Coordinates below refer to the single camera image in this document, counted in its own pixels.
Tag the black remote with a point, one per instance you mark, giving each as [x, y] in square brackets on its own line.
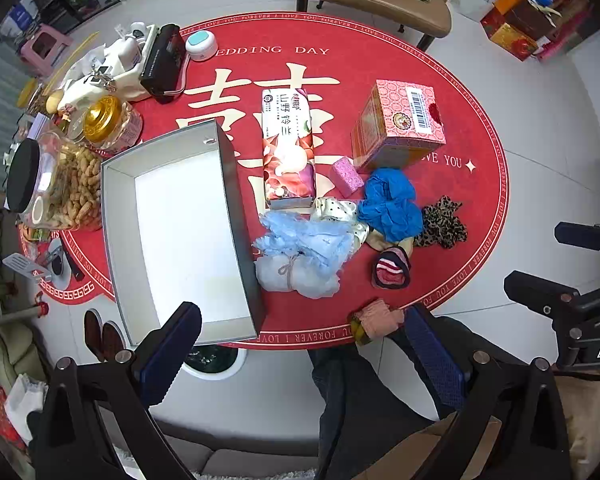
[74, 264]

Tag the pink patterned carton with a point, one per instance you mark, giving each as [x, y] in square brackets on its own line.
[395, 125]

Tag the white crumpled bag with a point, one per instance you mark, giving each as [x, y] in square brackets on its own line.
[25, 405]

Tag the pink foam block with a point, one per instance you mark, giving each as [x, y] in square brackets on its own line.
[347, 176]

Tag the red knot charm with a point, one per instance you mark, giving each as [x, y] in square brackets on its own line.
[40, 305]

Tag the pale green armchair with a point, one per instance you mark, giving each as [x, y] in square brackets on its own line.
[10, 355]

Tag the red patterned bag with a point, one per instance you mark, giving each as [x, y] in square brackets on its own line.
[7, 425]

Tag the white teal round device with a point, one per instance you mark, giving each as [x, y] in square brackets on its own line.
[201, 45]

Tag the red gold gift box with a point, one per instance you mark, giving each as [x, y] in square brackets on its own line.
[510, 35]

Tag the brown chair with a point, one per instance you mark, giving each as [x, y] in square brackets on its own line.
[370, 10]

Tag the red round table mat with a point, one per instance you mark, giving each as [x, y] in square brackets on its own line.
[330, 85]

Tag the gold lid jar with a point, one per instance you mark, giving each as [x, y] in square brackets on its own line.
[105, 117]

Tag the dark red slipper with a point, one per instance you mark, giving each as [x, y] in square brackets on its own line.
[92, 332]
[112, 342]

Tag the tan knit sock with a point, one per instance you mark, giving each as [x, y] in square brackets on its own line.
[377, 242]

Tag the peanut jar with black lid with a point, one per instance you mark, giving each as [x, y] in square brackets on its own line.
[75, 185]

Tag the dark striped sock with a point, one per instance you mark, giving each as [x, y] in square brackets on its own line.
[390, 272]

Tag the white cloth bundle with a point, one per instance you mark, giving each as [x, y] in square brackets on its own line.
[280, 275]

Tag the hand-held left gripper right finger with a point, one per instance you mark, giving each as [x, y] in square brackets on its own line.
[432, 355]

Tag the pink stool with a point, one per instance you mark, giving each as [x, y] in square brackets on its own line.
[45, 50]

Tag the person's right forearm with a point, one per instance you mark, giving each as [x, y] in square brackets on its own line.
[580, 410]

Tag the blue cloth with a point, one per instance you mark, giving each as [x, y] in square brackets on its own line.
[390, 210]

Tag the cream polka dot scrunchie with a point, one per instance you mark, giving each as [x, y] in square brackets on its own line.
[330, 210]

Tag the pink green knit sock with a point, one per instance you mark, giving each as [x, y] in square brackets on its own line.
[377, 320]

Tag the pink ribbon bow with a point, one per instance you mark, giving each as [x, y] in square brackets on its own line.
[66, 111]

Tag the floral tissue pack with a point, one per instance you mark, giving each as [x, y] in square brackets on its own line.
[285, 160]

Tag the light blue mesh puff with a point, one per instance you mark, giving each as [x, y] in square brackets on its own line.
[300, 237]

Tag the white plastic container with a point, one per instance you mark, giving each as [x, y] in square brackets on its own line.
[125, 80]

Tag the yellow round fruit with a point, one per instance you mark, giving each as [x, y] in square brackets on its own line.
[56, 101]

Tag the black portable radio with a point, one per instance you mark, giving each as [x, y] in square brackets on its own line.
[165, 60]

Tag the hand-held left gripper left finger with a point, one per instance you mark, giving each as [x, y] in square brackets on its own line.
[172, 350]

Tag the white rimmed round bin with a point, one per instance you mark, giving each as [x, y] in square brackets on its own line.
[215, 360]

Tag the grey box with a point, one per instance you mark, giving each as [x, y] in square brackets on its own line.
[180, 240]

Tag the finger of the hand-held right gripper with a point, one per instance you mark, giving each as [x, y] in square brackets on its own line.
[535, 290]
[580, 237]

